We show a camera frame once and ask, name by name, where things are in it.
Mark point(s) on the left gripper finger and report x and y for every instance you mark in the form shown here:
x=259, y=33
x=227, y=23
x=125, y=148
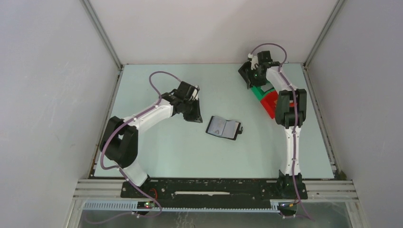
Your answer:
x=197, y=112
x=190, y=115

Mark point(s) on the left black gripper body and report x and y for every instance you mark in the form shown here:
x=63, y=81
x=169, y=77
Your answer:
x=189, y=104

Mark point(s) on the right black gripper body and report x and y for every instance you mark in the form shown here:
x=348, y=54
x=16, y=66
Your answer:
x=255, y=79

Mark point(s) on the green plastic bin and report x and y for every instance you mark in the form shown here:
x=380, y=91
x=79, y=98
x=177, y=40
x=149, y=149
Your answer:
x=262, y=91

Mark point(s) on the blue grey credit card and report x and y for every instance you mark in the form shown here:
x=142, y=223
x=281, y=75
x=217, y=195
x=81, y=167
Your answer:
x=216, y=126

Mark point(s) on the red plastic bin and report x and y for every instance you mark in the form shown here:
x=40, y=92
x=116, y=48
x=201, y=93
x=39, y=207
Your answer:
x=279, y=104

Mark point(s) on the black card holder wallet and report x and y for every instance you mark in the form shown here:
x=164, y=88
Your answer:
x=232, y=129

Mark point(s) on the black plastic bin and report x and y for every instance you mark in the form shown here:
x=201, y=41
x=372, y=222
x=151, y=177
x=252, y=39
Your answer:
x=246, y=73

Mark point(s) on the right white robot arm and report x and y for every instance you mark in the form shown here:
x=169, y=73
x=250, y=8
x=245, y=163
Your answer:
x=290, y=173

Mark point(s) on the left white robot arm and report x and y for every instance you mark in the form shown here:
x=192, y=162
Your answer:
x=119, y=145

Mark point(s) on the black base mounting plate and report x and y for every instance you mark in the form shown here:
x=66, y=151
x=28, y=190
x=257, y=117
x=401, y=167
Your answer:
x=210, y=193

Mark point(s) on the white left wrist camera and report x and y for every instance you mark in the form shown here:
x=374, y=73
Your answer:
x=195, y=93

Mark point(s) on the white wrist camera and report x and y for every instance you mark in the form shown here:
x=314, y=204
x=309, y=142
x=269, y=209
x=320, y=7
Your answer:
x=195, y=93
x=253, y=61

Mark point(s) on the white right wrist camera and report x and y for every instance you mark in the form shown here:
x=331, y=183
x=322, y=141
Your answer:
x=253, y=61

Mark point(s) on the aluminium frame rail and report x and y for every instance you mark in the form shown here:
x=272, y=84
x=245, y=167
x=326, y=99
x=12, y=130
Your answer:
x=105, y=194

